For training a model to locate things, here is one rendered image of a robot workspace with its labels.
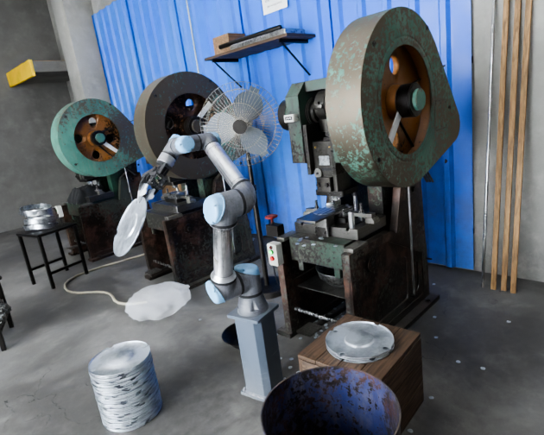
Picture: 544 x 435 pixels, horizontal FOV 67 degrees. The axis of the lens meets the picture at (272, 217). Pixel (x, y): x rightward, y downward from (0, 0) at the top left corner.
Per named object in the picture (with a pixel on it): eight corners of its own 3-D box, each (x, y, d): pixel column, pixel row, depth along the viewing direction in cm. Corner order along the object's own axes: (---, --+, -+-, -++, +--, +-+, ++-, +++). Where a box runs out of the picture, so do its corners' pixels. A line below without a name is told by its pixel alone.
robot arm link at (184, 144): (199, 132, 186) (190, 135, 195) (177, 135, 180) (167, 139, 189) (204, 149, 187) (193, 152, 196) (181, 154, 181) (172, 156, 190)
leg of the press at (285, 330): (291, 339, 255) (271, 197, 232) (277, 334, 263) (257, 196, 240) (370, 283, 316) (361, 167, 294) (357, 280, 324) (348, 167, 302)
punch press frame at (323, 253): (353, 330, 225) (329, 73, 192) (294, 311, 256) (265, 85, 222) (419, 277, 278) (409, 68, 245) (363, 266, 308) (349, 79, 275)
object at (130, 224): (136, 249, 171) (135, 249, 171) (109, 261, 191) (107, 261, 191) (153, 189, 183) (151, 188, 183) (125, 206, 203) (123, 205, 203)
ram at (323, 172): (333, 193, 225) (328, 139, 218) (312, 192, 236) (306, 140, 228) (351, 186, 237) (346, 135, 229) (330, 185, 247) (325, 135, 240)
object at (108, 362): (159, 356, 199) (159, 355, 198) (98, 386, 182) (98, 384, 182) (138, 336, 221) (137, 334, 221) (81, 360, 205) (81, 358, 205)
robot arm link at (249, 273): (267, 289, 198) (263, 263, 194) (243, 299, 190) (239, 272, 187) (253, 283, 207) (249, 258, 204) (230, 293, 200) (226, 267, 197)
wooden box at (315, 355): (383, 460, 161) (378, 383, 152) (306, 421, 186) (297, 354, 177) (424, 400, 189) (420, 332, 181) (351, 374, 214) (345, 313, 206)
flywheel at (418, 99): (463, 85, 224) (428, 204, 206) (426, 90, 238) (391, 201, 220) (413, -24, 176) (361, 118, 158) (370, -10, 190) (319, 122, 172)
